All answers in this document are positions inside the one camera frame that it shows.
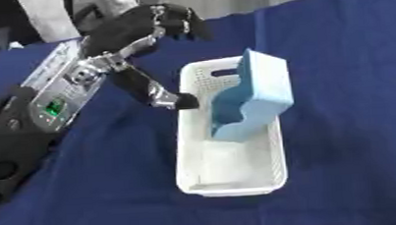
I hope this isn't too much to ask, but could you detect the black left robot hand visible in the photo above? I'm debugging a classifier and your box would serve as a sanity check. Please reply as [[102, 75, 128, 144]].
[[78, 0, 218, 117]]

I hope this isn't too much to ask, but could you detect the light blue plastic container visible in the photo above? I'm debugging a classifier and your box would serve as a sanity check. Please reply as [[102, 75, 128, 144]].
[[204, 45, 298, 145]]

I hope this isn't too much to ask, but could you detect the white perforated plastic basket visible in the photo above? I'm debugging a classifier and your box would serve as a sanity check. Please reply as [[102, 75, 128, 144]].
[[167, 52, 292, 200]]

